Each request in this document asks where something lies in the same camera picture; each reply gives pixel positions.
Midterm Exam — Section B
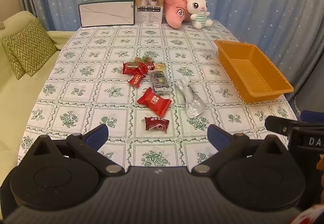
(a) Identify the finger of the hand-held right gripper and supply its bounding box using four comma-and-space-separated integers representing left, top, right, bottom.
265, 115, 299, 136
301, 110, 324, 123

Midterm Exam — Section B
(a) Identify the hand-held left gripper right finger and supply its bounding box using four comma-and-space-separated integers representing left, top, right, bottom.
191, 124, 289, 176

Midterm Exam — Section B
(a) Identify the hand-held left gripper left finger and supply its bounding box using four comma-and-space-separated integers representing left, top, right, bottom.
33, 123, 126, 176

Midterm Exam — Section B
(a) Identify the silver foil packet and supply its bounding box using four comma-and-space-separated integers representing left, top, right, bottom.
175, 78, 206, 118

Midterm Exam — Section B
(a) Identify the orange plastic tray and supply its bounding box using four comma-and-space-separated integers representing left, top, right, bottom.
213, 39, 294, 103

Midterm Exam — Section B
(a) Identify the dark red candy packet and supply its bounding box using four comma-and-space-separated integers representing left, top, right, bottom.
144, 116, 169, 134

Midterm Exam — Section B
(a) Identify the red candy with white emblem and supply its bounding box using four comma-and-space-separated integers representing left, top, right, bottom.
137, 87, 172, 117

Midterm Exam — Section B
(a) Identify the small red candy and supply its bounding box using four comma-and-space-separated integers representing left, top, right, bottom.
128, 73, 146, 86

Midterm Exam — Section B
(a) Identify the large red gold snack packet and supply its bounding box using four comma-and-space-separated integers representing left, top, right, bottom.
123, 61, 145, 75

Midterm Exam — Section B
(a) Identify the grey snack packet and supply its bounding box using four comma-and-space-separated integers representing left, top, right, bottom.
149, 69, 171, 95

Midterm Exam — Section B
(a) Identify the red packet with dark label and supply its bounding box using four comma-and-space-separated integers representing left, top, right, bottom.
140, 61, 155, 73

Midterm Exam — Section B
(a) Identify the green floral tablecloth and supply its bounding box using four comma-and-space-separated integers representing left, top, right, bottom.
17, 19, 303, 169

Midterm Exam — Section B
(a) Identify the pale green sofa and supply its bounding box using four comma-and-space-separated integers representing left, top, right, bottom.
0, 11, 76, 184

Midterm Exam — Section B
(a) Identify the green zigzag pillow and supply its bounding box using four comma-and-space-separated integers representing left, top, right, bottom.
1, 18, 58, 80

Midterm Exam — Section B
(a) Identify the white green cardboard box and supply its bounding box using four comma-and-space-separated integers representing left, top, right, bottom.
78, 0, 136, 28

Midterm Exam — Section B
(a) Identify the pink plush toy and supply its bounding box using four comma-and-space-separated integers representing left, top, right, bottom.
164, 0, 193, 29

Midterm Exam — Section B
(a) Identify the white bunny plush toy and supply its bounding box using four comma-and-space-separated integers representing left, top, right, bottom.
183, 0, 210, 29

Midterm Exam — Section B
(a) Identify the beige product box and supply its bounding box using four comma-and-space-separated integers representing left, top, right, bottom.
135, 0, 165, 24

